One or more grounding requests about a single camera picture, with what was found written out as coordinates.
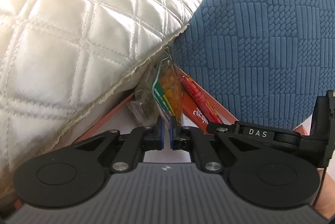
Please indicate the red foil snack packet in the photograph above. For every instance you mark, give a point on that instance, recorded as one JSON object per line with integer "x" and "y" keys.
{"x": 200, "y": 100}

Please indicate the green orange snack packet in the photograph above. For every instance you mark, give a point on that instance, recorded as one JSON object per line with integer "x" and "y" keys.
{"x": 159, "y": 91}

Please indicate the person's right hand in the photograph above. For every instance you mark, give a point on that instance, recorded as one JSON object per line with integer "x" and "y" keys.
{"x": 326, "y": 202}

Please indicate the blue textured chair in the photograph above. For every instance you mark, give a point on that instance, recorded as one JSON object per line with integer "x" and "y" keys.
{"x": 266, "y": 61}

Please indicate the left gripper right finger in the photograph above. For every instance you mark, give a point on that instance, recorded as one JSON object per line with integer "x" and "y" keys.
{"x": 174, "y": 130}

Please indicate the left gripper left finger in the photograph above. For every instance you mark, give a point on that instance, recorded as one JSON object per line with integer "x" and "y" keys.
{"x": 159, "y": 133}

